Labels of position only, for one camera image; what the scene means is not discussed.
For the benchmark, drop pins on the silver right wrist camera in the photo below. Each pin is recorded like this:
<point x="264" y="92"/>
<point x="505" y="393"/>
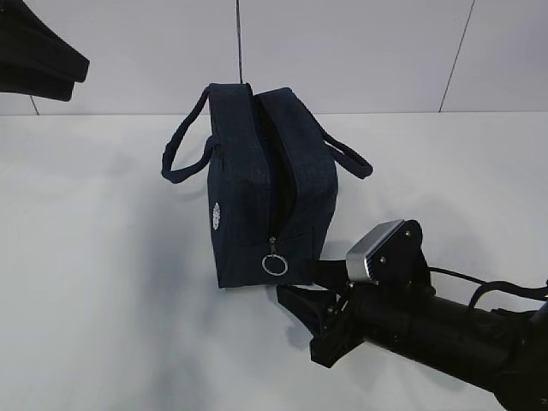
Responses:
<point x="389" y="254"/>

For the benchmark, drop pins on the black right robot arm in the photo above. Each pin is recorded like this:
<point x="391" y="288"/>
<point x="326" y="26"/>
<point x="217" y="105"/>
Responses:
<point x="499" y="351"/>

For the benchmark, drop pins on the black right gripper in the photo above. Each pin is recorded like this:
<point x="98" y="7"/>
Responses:
<point x="327" y="314"/>

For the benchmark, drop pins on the dark navy fabric lunch bag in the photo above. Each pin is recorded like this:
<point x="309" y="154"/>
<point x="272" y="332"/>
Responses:
<point x="271" y="181"/>

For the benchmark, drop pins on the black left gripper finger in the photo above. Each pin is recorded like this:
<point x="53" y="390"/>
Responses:
<point x="46" y="78"/>
<point x="26" y="41"/>

